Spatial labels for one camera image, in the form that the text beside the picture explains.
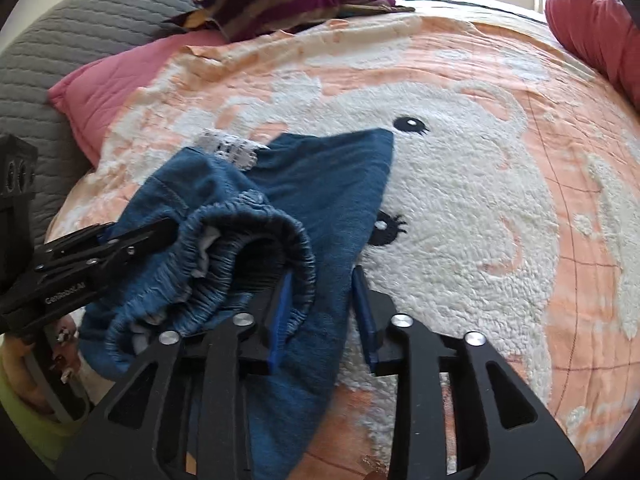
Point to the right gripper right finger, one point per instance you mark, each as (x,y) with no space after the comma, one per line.
(373,311)

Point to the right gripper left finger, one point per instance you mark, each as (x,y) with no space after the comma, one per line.
(278,313)

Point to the blue denim lace-trimmed pants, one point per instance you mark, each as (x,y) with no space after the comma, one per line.
(303,204)

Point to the green left sleeve forearm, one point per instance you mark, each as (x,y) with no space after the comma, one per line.
(45,436)

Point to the left hand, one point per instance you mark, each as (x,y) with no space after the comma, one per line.
(14,353)

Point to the orange bear blanket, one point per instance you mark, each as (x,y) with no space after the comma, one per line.
(513,200)

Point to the pink pillow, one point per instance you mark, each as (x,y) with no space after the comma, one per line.
(91,96)

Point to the purple striped pillow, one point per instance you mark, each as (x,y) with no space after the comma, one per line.
(239,20)

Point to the red rolled quilt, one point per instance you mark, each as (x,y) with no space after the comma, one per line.
(602,33)

